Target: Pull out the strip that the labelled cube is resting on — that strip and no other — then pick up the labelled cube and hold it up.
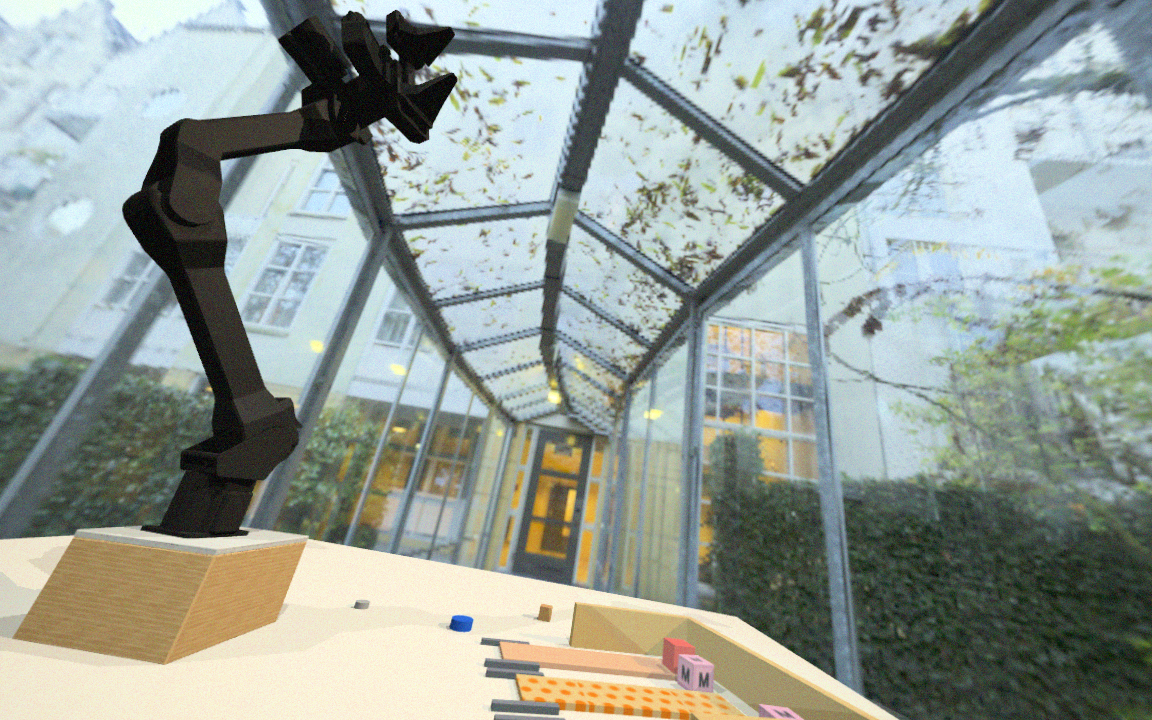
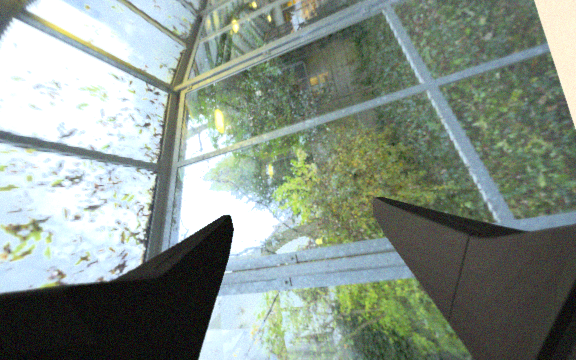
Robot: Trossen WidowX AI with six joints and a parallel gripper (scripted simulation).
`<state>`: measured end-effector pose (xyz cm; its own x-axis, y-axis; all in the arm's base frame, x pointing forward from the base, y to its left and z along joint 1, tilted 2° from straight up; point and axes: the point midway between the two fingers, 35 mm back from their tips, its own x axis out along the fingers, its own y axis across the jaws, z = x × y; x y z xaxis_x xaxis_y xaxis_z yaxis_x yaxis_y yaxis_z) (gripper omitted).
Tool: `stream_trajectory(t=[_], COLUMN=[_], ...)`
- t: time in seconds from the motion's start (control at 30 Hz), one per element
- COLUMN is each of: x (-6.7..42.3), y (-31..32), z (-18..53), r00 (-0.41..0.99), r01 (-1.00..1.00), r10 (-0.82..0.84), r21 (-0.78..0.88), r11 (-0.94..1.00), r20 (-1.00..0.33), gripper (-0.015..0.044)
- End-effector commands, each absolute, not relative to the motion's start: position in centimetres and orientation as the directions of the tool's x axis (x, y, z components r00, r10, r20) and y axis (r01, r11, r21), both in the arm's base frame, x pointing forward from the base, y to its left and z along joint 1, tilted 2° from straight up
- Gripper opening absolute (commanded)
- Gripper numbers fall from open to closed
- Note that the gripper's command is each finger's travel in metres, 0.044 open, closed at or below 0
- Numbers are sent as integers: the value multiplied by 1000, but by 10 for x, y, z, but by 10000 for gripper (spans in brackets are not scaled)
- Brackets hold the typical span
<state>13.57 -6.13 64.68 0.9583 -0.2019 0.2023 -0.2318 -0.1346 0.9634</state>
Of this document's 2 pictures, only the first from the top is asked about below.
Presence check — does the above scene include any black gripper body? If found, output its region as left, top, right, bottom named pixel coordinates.
left=354, top=10, right=429, bottom=144

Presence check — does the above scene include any peach flat strip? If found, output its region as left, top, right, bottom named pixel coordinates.
left=499, top=642, right=655, bottom=679

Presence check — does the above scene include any orange polka-dot strip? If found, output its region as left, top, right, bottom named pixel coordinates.
left=516, top=674, right=691, bottom=720

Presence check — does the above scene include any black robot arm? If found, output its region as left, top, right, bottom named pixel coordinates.
left=122, top=10, right=393, bottom=539

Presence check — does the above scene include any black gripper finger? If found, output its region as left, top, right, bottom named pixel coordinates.
left=399, top=17, right=455, bottom=67
left=400, top=73, right=457, bottom=130

